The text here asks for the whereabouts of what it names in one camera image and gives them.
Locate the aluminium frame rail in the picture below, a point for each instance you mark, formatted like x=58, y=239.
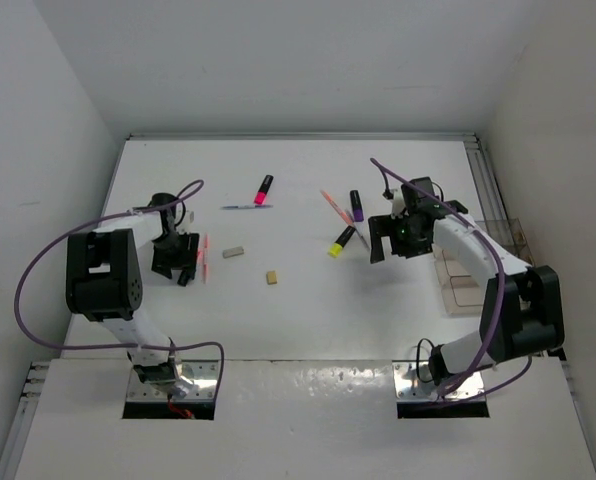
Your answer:
x=422, y=136

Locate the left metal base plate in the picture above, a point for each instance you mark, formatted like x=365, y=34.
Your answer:
x=196, y=382

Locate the yellow black highlighter marker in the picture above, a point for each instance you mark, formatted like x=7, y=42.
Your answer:
x=340, y=243

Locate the purple black highlighter marker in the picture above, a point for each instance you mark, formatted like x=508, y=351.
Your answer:
x=356, y=204

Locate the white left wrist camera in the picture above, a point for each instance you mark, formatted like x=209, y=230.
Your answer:
x=185, y=222

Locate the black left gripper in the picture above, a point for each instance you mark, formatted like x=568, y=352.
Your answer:
x=185, y=260

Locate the pink black highlighter marker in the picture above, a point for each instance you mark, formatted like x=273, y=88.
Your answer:
x=263, y=190

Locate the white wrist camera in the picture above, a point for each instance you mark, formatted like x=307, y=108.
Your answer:
x=185, y=222
x=398, y=206

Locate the pink double-ended pen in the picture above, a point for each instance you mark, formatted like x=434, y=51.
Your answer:
x=205, y=258

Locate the grey white eraser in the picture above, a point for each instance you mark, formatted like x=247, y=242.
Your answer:
x=233, y=252

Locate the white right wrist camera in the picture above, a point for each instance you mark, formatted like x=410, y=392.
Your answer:
x=398, y=206

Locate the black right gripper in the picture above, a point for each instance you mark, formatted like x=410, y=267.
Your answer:
x=383, y=226

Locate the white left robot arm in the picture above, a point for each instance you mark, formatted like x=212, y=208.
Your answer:
x=104, y=284

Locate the purple double-ended pen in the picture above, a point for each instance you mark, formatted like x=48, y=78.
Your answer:
x=358, y=230

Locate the blue ballpoint pen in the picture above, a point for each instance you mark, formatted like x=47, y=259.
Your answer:
x=245, y=207

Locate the orange double-ended pen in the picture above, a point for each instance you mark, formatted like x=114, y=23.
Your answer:
x=345, y=217

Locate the tan eraser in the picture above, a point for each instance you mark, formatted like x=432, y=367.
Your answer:
x=271, y=277

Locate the orange black highlighter marker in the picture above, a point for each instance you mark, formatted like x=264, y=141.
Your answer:
x=188, y=268

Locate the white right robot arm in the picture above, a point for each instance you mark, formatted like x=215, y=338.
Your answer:
x=295, y=284

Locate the clear plastic organizer tray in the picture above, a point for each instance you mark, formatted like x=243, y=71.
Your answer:
x=464, y=265

